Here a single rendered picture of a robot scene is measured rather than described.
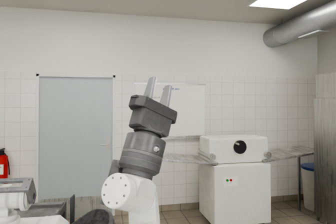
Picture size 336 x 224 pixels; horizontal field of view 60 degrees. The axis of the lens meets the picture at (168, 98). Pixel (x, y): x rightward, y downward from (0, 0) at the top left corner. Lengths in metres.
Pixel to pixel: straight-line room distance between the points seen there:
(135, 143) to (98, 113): 3.84
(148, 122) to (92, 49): 3.89
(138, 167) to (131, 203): 0.07
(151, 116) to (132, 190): 0.16
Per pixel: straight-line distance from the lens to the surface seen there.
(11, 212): 0.83
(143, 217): 0.65
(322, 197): 4.43
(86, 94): 4.44
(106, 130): 4.46
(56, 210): 0.93
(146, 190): 0.61
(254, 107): 5.05
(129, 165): 0.60
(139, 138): 0.60
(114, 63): 4.45
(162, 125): 0.64
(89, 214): 0.81
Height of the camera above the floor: 1.67
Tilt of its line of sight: 1 degrees up
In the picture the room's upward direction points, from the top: straight up
